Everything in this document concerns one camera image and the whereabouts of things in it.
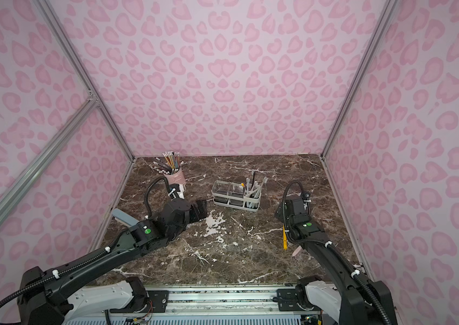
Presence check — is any pink metal pencil bucket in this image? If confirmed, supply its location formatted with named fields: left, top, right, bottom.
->
left=164, top=169, right=186, bottom=191

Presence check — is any bundle of coloured pencils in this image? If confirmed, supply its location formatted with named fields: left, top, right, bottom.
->
left=152, top=151, right=181, bottom=176

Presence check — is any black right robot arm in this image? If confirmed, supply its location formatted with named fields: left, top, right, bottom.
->
left=275, top=180, right=397, bottom=324

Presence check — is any yellow toothbrush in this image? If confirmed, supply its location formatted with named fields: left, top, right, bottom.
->
left=282, top=227, right=288, bottom=251

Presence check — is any cream toothbrush holder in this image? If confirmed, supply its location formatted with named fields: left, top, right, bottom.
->
left=211, top=180, right=262, bottom=212

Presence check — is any aluminium front rail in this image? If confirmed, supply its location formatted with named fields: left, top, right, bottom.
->
left=64, top=281, right=337, bottom=324

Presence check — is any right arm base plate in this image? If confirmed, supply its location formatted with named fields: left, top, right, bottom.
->
left=273, top=288, right=313, bottom=312

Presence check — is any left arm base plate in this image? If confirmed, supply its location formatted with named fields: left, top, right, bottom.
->
left=122, top=290, right=170, bottom=314

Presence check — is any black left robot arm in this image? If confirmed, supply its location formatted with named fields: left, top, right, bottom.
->
left=0, top=184, right=208, bottom=324

